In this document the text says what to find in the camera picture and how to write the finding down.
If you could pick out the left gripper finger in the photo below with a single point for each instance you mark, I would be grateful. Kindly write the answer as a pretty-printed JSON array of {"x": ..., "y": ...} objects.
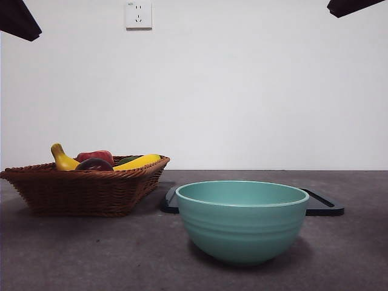
[{"x": 18, "y": 21}]

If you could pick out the white wall socket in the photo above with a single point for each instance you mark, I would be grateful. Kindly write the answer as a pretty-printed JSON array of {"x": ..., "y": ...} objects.
[{"x": 139, "y": 15}]

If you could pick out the dark purple plum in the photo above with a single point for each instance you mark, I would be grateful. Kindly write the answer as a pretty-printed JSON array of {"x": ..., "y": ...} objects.
[{"x": 92, "y": 165}]

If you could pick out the dark rectangular tray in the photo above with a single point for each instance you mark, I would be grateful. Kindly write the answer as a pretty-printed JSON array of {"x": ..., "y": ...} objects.
[{"x": 321, "y": 206}]

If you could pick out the yellow banana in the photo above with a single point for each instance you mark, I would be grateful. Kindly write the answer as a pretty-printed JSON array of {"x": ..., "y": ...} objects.
[{"x": 62, "y": 159}]

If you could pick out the brown wicker basket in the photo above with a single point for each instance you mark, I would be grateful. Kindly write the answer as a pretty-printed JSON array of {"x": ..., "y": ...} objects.
[{"x": 78, "y": 194}]

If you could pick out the teal ribbed bowl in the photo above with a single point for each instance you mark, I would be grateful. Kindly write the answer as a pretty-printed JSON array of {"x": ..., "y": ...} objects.
[{"x": 242, "y": 233}]

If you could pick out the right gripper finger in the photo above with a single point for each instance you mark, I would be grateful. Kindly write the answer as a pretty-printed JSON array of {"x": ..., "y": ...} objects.
[{"x": 348, "y": 6}]

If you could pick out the green vegetable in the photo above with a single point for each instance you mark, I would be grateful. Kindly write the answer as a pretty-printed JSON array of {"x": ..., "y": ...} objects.
[{"x": 125, "y": 160}]

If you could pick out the red apple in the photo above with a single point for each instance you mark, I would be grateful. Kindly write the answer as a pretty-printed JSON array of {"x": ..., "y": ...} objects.
[{"x": 97, "y": 154}]

